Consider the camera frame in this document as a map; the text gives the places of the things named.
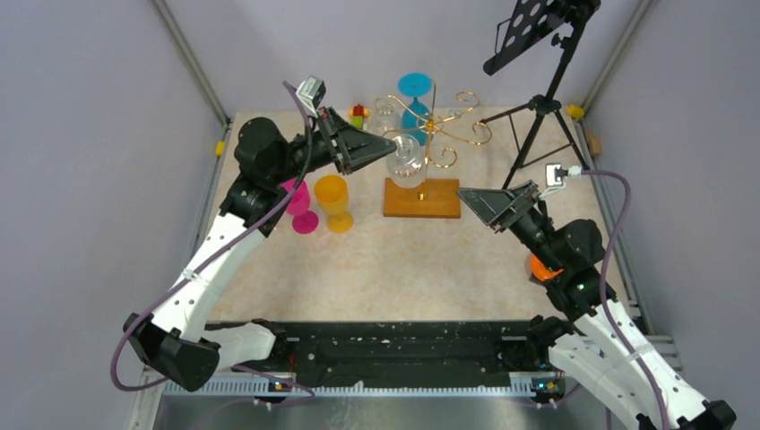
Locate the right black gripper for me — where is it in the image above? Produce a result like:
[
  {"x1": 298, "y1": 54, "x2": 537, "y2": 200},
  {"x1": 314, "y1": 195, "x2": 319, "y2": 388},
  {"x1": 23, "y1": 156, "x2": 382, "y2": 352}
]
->
[{"x1": 457, "y1": 179, "x2": 564, "y2": 271}]

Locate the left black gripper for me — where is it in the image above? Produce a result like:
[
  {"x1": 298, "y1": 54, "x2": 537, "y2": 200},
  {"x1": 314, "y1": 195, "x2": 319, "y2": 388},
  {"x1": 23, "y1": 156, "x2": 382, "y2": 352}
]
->
[{"x1": 271, "y1": 105, "x2": 397, "y2": 184}]

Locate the yellow wine glass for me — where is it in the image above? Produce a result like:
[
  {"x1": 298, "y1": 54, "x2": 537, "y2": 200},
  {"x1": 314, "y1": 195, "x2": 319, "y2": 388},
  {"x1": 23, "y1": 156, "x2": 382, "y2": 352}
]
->
[{"x1": 314, "y1": 175, "x2": 354, "y2": 234}]

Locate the clear glass back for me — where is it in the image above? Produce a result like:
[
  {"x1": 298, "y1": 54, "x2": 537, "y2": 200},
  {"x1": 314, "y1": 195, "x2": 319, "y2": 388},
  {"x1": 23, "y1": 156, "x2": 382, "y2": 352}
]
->
[{"x1": 368, "y1": 98, "x2": 401, "y2": 135}]

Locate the clear glass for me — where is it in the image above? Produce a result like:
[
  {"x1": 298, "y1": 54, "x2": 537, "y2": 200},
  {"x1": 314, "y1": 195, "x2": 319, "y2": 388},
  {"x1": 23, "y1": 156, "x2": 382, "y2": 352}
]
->
[
  {"x1": 368, "y1": 98, "x2": 401, "y2": 135},
  {"x1": 385, "y1": 133, "x2": 425, "y2": 189}
]

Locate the clear glass front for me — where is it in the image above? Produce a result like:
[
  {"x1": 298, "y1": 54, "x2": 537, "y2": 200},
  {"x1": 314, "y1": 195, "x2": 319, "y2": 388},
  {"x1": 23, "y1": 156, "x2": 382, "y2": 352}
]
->
[{"x1": 385, "y1": 133, "x2": 425, "y2": 189}]

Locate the gold wire glass rack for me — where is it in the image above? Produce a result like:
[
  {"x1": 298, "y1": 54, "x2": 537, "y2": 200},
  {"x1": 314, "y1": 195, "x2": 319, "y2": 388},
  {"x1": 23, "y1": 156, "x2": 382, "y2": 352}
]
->
[{"x1": 382, "y1": 79, "x2": 492, "y2": 219}]

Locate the blue wine glass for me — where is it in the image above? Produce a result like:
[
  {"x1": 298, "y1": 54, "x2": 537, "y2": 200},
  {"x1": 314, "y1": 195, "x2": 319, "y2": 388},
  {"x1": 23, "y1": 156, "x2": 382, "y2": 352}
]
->
[{"x1": 397, "y1": 73, "x2": 433, "y2": 146}]

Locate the magenta wine glass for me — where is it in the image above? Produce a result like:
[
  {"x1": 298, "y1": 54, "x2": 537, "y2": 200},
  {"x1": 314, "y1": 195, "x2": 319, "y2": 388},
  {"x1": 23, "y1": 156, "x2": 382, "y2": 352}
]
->
[{"x1": 286, "y1": 182, "x2": 319, "y2": 235}]

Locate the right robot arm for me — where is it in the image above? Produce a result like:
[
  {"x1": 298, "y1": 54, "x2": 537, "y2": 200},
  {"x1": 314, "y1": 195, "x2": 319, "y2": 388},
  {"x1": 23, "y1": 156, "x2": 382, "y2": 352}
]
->
[{"x1": 457, "y1": 181, "x2": 737, "y2": 429}]

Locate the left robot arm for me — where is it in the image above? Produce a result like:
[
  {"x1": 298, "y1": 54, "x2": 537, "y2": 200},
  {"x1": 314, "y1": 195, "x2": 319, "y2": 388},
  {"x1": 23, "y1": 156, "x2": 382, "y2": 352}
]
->
[{"x1": 124, "y1": 107, "x2": 396, "y2": 391}]

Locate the colourful toy car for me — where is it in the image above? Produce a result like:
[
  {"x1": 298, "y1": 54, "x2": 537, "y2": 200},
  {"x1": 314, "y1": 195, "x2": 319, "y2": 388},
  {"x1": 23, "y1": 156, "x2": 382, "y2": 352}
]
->
[{"x1": 349, "y1": 104, "x2": 370, "y2": 130}]

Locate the orange tape dispenser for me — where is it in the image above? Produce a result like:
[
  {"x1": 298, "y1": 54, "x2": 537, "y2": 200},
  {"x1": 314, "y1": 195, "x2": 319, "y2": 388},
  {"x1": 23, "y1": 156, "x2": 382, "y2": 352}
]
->
[{"x1": 528, "y1": 254, "x2": 563, "y2": 285}]

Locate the yellow corner clamp right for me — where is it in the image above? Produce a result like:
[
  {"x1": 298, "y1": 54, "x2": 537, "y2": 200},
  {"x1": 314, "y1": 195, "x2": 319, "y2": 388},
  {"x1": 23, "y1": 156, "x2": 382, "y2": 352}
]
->
[{"x1": 566, "y1": 104, "x2": 585, "y2": 121}]

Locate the black music stand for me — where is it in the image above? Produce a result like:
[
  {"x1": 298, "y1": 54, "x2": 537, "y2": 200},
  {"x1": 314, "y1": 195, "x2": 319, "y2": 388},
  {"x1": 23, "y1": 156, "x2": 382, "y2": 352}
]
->
[{"x1": 481, "y1": 0, "x2": 602, "y2": 191}]

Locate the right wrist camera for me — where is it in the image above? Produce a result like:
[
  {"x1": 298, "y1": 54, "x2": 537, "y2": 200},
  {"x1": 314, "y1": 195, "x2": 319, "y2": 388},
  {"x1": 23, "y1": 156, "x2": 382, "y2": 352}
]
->
[{"x1": 540, "y1": 163, "x2": 583, "y2": 199}]

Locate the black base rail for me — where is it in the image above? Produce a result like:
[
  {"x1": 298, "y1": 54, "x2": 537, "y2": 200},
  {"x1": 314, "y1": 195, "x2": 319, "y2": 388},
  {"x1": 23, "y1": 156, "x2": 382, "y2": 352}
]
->
[{"x1": 242, "y1": 321, "x2": 572, "y2": 400}]

